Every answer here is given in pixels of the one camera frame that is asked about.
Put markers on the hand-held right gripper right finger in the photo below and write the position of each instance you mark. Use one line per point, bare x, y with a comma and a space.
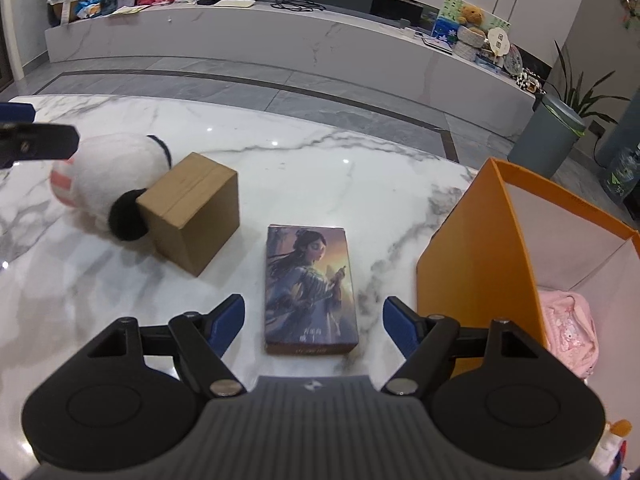
397, 322

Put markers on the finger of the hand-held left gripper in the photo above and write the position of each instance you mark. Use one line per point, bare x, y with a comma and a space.
45, 141
15, 112

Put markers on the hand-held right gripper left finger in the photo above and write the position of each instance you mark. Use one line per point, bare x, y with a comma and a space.
232, 317

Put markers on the white plush toy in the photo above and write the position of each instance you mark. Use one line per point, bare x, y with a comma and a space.
110, 175

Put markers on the illustrated card box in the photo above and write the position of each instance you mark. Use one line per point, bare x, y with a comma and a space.
310, 285

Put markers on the pink pouch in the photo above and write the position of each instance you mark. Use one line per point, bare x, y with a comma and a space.
570, 330

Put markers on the brown cardboard box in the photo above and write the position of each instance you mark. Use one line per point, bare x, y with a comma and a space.
195, 215

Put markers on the blue snack bag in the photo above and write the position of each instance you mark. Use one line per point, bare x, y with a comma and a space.
92, 7

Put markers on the white marble cabinet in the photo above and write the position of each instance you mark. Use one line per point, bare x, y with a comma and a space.
250, 35

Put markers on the grey trash bin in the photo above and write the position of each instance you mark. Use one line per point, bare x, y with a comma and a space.
540, 140

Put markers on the white bottle orange cap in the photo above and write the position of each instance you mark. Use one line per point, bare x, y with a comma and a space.
615, 442

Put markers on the black and white figurines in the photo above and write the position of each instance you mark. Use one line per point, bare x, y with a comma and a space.
529, 82

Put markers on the blue flat box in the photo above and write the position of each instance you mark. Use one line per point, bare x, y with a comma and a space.
489, 60

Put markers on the woven basket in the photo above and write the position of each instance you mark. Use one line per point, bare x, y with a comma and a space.
466, 50
472, 35

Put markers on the green leafy plant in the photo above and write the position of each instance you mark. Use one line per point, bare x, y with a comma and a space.
576, 102

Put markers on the glass plate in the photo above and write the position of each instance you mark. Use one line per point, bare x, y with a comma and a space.
512, 60

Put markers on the white fan-shaped card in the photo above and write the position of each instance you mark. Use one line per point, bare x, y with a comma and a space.
499, 40

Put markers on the green picture board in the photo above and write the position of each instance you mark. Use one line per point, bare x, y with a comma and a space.
450, 15

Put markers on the brown teddy bear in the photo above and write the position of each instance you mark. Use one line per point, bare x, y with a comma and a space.
471, 14

